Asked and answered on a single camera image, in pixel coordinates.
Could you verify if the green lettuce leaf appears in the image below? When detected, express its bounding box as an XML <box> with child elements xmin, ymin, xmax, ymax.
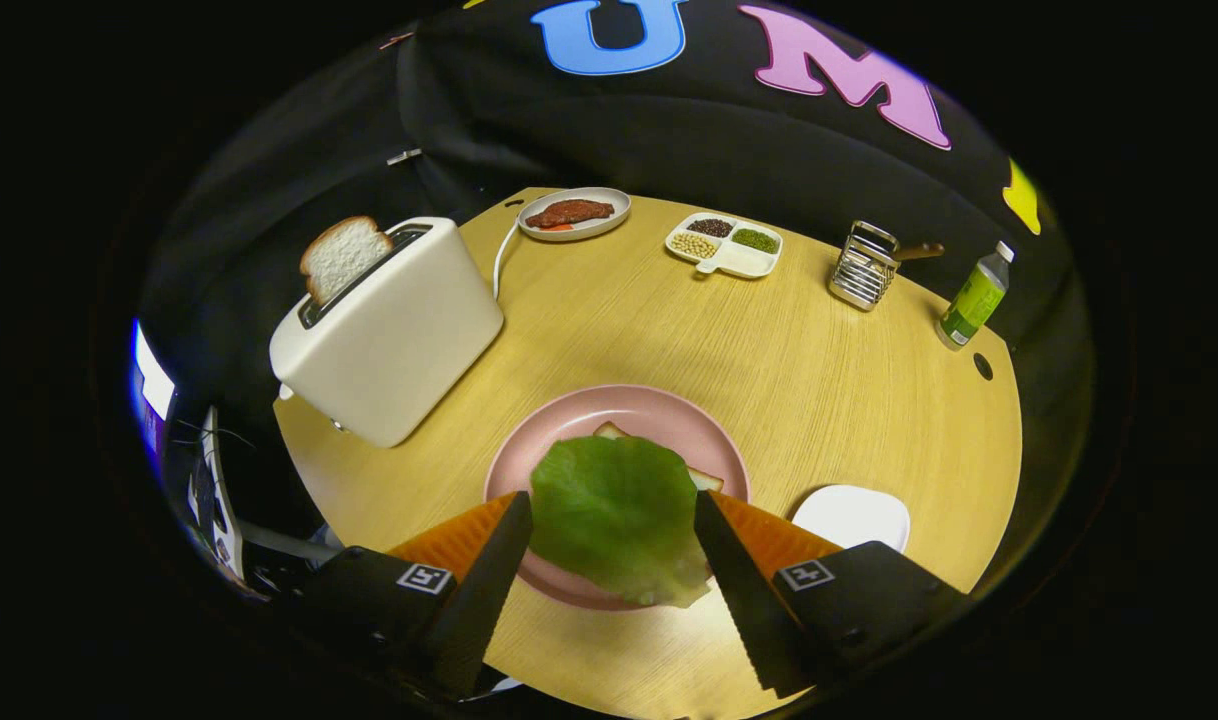
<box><xmin>529</xmin><ymin>435</ymin><xmax>715</xmax><ymax>609</ymax></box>

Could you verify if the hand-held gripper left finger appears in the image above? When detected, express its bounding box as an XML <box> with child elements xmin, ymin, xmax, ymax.
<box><xmin>294</xmin><ymin>488</ymin><xmax>535</xmax><ymax>701</ymax></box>

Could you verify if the metal wire rack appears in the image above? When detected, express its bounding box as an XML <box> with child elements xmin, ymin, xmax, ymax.
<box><xmin>827</xmin><ymin>220</ymin><xmax>902</xmax><ymax>312</ymax></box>

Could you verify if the white toaster cable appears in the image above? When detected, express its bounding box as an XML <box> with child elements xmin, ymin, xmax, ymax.
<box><xmin>492</xmin><ymin>218</ymin><xmax>523</xmax><ymax>301</ymax></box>

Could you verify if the pink round plate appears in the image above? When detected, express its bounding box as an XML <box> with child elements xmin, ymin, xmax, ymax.
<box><xmin>484</xmin><ymin>384</ymin><xmax>752</xmax><ymax>613</ymax></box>

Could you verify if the green label plastic bottle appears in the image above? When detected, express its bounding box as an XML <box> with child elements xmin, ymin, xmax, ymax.
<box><xmin>935</xmin><ymin>240</ymin><xmax>1016</xmax><ymax>351</ymax></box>

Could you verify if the red meat slice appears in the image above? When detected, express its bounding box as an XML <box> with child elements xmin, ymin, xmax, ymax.
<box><xmin>525</xmin><ymin>199</ymin><xmax>616</xmax><ymax>229</ymax></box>

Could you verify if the white oval plate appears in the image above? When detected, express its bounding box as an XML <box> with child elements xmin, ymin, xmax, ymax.
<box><xmin>517</xmin><ymin>187</ymin><xmax>632</xmax><ymax>243</ymax></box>

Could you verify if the white bread slice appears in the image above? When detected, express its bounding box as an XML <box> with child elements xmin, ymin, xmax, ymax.
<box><xmin>300</xmin><ymin>215</ymin><xmax>394</xmax><ymax>306</ymax></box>
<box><xmin>593</xmin><ymin>421</ymin><xmax>726</xmax><ymax>493</ymax></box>

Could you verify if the white divided dish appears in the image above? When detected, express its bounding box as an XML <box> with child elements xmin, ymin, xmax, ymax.
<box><xmin>665</xmin><ymin>211</ymin><xmax>784</xmax><ymax>279</ymax></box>

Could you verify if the white toaster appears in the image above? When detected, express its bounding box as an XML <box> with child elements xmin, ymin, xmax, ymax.
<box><xmin>269</xmin><ymin>216</ymin><xmax>506</xmax><ymax>449</ymax></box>

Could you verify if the bright screen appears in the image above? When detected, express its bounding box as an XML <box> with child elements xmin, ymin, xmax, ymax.
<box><xmin>129</xmin><ymin>318</ymin><xmax>177</xmax><ymax>476</ymax></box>

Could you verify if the white square plate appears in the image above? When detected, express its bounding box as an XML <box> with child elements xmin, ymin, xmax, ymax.
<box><xmin>791</xmin><ymin>485</ymin><xmax>912</xmax><ymax>556</ymax></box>

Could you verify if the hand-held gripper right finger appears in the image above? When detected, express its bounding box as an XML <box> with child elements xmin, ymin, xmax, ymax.
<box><xmin>693</xmin><ymin>488</ymin><xmax>970</xmax><ymax>701</ymax></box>

